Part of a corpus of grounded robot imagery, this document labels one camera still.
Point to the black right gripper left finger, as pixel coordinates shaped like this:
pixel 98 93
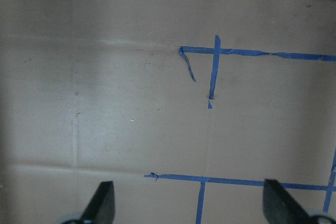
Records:
pixel 101 207

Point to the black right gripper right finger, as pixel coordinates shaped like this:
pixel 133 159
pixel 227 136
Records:
pixel 279 206

